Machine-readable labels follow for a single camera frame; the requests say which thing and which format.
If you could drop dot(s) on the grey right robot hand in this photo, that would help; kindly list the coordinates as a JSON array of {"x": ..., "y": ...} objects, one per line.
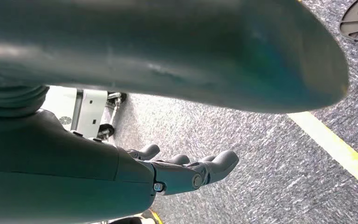
[{"x": 58, "y": 173}]

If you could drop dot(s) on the white wheeled cart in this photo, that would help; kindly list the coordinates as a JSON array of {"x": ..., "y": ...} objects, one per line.
[{"x": 89, "y": 114}]

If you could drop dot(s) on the yellow floor tape line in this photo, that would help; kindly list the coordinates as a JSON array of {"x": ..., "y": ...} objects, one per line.
[{"x": 336, "y": 145}]

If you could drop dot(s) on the black ribbed base plate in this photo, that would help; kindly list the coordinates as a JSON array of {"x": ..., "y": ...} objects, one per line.
[{"x": 356, "y": 24}]

